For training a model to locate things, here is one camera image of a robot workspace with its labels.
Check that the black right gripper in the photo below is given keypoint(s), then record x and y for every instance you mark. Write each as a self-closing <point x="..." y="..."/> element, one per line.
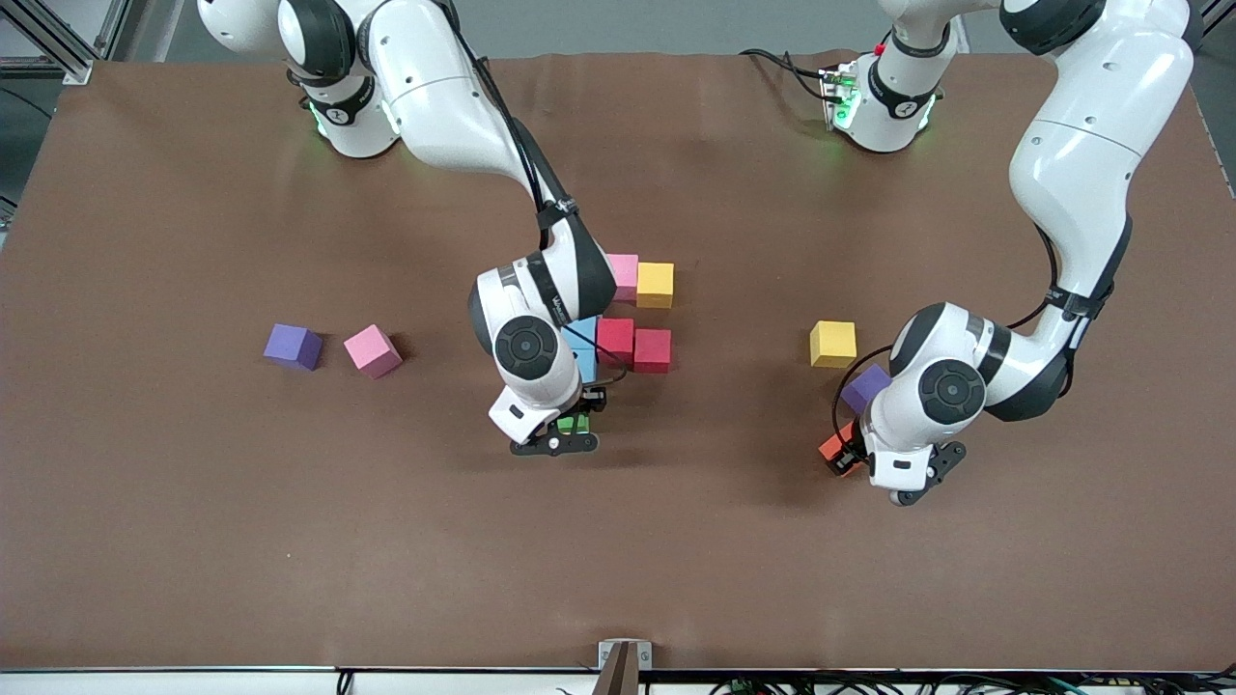
<point x="591" y="398"/>

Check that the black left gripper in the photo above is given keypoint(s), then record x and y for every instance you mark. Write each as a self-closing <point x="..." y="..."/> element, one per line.
<point x="850" y="458"/>

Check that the orange foam cube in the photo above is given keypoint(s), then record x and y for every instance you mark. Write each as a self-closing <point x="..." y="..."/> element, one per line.
<point x="830" y="449"/>

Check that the green foam cube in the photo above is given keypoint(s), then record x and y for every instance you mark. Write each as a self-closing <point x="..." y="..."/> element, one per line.
<point x="577" y="423"/>

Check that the purple foam cube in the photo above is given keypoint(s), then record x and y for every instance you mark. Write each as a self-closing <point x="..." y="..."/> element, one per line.
<point x="290" y="345"/>
<point x="862" y="388"/>

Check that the blue foam cube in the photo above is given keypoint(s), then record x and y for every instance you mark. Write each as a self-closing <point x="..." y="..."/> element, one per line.
<point x="579" y="336"/>
<point x="586" y="367"/>

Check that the red foam cube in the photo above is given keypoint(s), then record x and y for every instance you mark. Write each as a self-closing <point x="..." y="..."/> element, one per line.
<point x="616" y="340"/>
<point x="653" y="350"/>

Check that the pink foam cube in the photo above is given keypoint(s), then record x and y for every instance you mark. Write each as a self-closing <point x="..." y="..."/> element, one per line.
<point x="626" y="278"/>
<point x="372" y="349"/>

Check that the yellow foam cube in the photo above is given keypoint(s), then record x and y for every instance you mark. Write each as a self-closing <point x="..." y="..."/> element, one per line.
<point x="832" y="344"/>
<point x="655" y="285"/>

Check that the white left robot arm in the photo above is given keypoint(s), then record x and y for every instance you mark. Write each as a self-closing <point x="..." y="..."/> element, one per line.
<point x="1072" y="164"/>

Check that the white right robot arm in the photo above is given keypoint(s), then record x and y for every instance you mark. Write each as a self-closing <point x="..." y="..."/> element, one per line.
<point x="435" y="87"/>

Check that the brown table mat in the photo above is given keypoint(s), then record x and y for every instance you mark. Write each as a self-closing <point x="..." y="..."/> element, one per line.
<point x="618" y="541"/>

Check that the metal clamp bracket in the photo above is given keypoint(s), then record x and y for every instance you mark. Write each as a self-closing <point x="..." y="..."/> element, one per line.
<point x="623" y="666"/>

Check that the aluminium frame profile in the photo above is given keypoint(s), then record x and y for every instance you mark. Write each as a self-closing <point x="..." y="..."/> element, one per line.
<point x="116" y="24"/>
<point x="58" y="48"/>
<point x="1219" y="10"/>

